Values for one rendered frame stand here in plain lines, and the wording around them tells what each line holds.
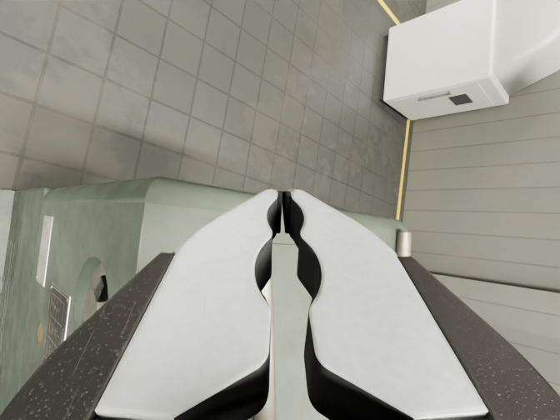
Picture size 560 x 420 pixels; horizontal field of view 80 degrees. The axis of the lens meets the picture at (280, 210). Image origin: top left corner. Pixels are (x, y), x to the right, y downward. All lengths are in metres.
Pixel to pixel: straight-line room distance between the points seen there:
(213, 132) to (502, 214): 2.42
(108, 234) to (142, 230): 0.07
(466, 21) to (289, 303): 2.91
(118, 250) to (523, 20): 2.94
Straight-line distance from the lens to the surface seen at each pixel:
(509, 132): 3.48
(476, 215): 3.33
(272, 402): 0.38
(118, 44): 1.73
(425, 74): 3.06
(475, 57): 2.97
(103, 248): 0.35
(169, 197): 0.29
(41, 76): 1.60
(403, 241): 0.57
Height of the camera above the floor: 1.51
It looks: 45 degrees down
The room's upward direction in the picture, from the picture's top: 92 degrees clockwise
